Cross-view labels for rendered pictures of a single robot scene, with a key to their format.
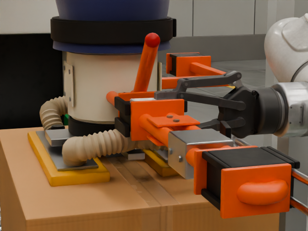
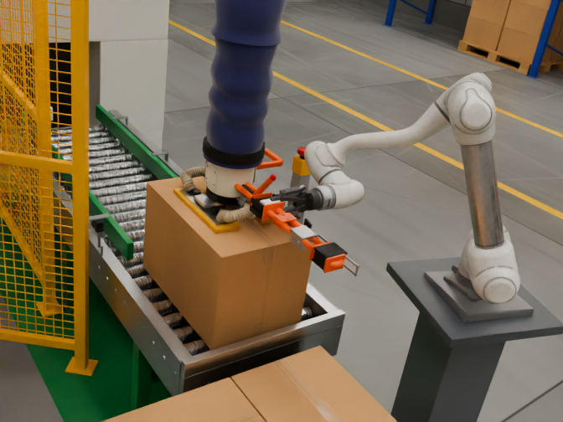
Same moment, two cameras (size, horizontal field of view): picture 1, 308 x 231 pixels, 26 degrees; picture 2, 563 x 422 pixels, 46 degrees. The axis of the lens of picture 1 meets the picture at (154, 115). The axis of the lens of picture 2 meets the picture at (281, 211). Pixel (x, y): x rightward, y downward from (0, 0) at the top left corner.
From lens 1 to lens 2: 145 cm
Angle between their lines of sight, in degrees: 26
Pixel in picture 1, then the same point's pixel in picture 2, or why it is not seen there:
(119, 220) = (255, 253)
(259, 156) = (333, 249)
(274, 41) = (312, 156)
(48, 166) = (209, 222)
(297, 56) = (323, 168)
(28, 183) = (203, 231)
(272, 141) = not seen: hidden behind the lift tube
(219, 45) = not seen: outside the picture
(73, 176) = (224, 229)
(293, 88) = (325, 191)
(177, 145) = (296, 236)
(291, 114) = (324, 203)
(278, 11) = not seen: hidden behind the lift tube
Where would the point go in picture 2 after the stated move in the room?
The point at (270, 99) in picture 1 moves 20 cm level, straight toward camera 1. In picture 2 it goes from (317, 198) to (327, 225)
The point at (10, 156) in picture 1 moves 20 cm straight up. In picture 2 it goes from (176, 208) to (179, 159)
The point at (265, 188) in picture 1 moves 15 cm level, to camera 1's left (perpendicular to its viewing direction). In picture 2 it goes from (338, 264) to (292, 266)
